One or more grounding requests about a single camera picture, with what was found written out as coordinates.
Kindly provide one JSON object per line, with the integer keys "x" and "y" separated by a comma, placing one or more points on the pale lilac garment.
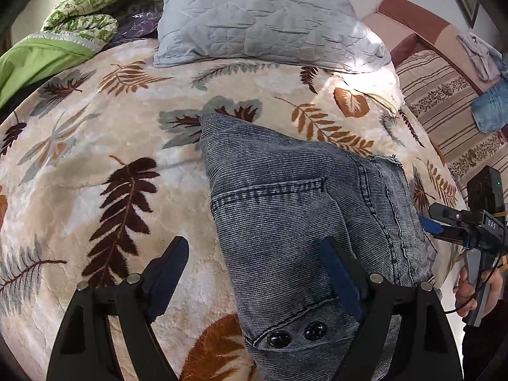
{"x": 478, "y": 53}

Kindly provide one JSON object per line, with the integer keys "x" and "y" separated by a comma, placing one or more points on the grey quilted pillow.
{"x": 258, "y": 16}

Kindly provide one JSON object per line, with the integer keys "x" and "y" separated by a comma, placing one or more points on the grey-blue denim pants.
{"x": 285, "y": 214}

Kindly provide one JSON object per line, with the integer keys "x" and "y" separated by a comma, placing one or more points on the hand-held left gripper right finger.
{"x": 341, "y": 281}

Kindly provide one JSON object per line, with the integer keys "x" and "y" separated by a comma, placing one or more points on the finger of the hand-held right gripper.
{"x": 431, "y": 226}
{"x": 452, "y": 213}

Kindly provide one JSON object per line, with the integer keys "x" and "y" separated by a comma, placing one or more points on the striped floral cushion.
{"x": 440, "y": 99}

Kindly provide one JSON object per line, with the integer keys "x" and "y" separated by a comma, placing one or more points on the blue garment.
{"x": 490, "y": 107}

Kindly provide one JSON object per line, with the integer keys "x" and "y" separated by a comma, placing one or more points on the plain green cloth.
{"x": 35, "y": 59}

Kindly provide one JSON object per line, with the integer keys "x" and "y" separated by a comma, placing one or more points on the pink upholstered sofa back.
{"x": 401, "y": 12}

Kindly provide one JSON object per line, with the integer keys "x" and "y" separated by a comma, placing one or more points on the person's right hand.
{"x": 464, "y": 289}

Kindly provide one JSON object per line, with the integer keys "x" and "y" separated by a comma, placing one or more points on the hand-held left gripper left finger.
{"x": 166, "y": 281}

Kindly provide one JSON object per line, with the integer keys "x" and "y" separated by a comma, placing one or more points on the leaf print blanket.
{"x": 119, "y": 127}

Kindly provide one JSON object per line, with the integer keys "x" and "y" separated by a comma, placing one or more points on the purple cloth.
{"x": 139, "y": 27}

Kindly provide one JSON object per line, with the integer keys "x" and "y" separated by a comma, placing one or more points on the person's right forearm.
{"x": 484, "y": 351}

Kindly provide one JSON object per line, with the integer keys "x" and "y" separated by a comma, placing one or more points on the green patterned quilt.
{"x": 99, "y": 0}

